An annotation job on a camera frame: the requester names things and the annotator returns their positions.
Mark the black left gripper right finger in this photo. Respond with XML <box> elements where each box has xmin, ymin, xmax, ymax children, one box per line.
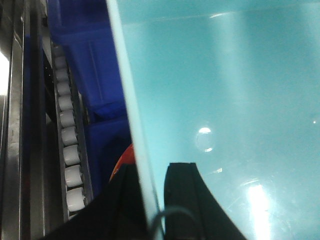
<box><xmin>164</xmin><ymin>163</ymin><xmax>245</xmax><ymax>240</ymax></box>

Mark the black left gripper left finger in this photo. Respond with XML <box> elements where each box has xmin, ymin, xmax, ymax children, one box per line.
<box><xmin>44</xmin><ymin>164</ymin><xmax>148</xmax><ymax>240</ymax></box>

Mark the dark blue bin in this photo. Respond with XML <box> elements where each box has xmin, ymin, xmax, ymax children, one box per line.
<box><xmin>86</xmin><ymin>117</ymin><xmax>133</xmax><ymax>198</ymax></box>
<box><xmin>46</xmin><ymin>0</ymin><xmax>128</xmax><ymax>123</ymax></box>

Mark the light blue plastic bin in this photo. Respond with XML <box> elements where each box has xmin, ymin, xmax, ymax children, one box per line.
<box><xmin>106</xmin><ymin>0</ymin><xmax>320</xmax><ymax>240</ymax></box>

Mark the dark blue bin centre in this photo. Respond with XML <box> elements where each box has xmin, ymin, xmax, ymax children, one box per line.
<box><xmin>86</xmin><ymin>117</ymin><xmax>133</xmax><ymax>198</ymax></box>

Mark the white roller track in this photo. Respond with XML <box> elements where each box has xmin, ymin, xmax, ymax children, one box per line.
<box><xmin>50</xmin><ymin>43</ymin><xmax>94</xmax><ymax>222</ymax></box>

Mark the stainless steel shelf rail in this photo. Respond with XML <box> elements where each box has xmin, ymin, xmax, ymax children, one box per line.
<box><xmin>0</xmin><ymin>0</ymin><xmax>47</xmax><ymax>240</ymax></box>

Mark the red snack package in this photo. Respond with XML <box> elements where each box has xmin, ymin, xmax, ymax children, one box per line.
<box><xmin>109</xmin><ymin>144</ymin><xmax>136</xmax><ymax>182</ymax></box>

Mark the dark blue bin lower left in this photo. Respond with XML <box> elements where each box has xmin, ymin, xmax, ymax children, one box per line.
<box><xmin>46</xmin><ymin>0</ymin><xmax>128</xmax><ymax>123</ymax></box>

